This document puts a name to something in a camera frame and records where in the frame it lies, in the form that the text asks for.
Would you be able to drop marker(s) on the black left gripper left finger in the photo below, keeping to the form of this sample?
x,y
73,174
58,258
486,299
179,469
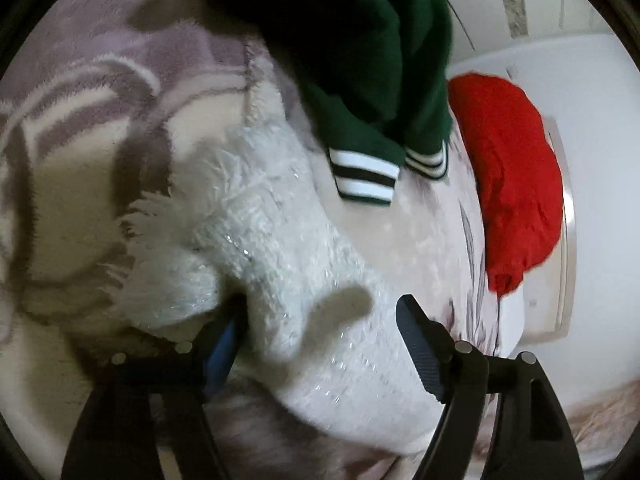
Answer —
x,y
116,434

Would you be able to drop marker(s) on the white fluffy knit sweater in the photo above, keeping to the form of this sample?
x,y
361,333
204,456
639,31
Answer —
x,y
242,215

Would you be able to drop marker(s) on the red garment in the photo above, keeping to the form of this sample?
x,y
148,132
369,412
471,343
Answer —
x,y
518,179

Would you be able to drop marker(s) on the green jacket with striped cuffs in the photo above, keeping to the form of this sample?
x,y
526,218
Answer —
x,y
373,74

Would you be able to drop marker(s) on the white wardrobe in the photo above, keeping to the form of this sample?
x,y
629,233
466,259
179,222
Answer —
x,y
579,311

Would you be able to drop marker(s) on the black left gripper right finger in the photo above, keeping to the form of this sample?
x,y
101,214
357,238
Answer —
x,y
531,437

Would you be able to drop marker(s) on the grey floral fleece blanket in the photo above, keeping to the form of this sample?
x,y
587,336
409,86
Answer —
x,y
103,100

